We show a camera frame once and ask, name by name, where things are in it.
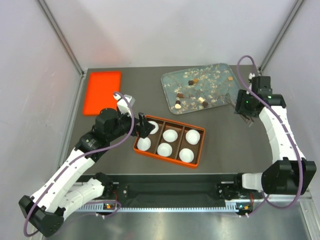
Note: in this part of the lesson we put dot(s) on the white paper cup back-right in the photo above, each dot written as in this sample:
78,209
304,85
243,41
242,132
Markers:
192,137

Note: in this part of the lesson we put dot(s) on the orange box lid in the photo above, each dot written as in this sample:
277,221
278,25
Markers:
99,92

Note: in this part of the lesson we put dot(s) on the white paper cup back-left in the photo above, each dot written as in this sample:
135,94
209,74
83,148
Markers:
153,127

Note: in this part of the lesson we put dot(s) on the white paper cup front-right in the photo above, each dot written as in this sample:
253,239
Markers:
186,155

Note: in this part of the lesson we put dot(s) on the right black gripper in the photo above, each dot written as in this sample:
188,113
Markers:
242,94

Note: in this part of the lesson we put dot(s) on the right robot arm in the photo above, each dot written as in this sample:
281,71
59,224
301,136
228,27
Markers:
290,173

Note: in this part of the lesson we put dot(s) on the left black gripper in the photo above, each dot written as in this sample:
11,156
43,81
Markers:
147,127

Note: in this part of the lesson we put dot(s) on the floral blue tray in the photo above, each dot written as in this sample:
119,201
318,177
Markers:
213,86

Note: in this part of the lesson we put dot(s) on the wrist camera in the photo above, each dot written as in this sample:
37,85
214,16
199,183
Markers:
125,104
260,84

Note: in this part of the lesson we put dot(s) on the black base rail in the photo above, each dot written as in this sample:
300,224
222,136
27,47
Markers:
192,190

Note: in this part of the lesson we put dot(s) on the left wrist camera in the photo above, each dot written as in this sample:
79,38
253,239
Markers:
125,104

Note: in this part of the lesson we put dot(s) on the white paper cup back-middle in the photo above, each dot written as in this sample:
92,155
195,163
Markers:
170,135

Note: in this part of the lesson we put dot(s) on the white paper cup front-left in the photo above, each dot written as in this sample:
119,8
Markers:
143,144

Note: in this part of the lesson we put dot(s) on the brown oblong chocolate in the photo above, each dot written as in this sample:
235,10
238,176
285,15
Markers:
180,95

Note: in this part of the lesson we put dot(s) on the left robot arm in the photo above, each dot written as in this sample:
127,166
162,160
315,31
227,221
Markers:
52,204

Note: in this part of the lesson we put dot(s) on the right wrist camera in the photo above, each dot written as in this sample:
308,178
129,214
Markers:
260,84

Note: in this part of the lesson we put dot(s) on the orange chocolate box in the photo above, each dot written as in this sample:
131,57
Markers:
179,144

